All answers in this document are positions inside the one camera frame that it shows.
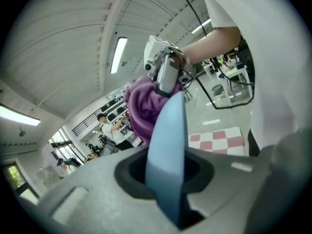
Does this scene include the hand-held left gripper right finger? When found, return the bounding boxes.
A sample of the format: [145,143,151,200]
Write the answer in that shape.
[185,147,269,234]

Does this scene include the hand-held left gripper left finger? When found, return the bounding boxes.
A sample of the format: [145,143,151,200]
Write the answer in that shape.
[36,148,176,234]

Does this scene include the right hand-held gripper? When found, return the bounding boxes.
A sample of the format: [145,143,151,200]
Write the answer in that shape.
[143,35,195,97]

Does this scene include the purple cloth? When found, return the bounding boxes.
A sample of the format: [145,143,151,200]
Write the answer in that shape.
[123,76,182,145]

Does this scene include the big blue plate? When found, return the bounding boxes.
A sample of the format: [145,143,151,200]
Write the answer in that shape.
[145,91,190,230]

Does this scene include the person's right forearm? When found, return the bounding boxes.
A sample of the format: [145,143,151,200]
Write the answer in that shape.
[180,27,242,67]

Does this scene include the person's right hand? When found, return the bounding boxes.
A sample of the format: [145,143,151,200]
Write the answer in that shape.
[170,52,184,64]

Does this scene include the red white checkered tablecloth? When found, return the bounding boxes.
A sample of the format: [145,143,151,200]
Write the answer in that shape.
[188,127,245,156]

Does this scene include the ceiling light panel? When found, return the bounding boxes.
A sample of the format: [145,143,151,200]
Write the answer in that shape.
[110,37,129,75]
[191,18,212,34]
[0,103,41,126]

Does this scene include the person's black trousers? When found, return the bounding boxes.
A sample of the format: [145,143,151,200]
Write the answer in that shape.
[247,128,261,157]

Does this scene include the grey locker cabinet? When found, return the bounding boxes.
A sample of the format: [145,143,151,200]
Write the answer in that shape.
[36,166,60,187]

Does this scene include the white desk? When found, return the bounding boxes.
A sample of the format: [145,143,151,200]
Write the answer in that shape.
[202,57,253,92]

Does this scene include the white shelf unit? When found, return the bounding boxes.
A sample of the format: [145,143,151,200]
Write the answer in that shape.
[97,91,144,146]

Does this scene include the black balcony railing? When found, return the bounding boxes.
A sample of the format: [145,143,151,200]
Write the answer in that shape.
[72,111,102,137]

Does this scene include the black framed window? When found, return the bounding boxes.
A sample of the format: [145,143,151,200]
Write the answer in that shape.
[3,163,41,199]

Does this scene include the person's white shirt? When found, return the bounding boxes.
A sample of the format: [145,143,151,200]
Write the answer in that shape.
[197,0,312,156]

